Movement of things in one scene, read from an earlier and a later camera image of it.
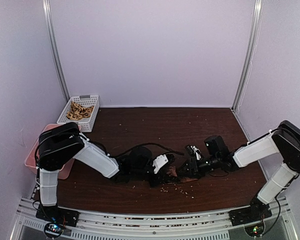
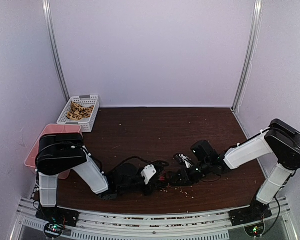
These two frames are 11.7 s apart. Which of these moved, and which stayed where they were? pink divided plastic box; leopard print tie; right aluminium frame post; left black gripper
Moved: pink divided plastic box; left black gripper
Stayed: right aluminium frame post; leopard print tie
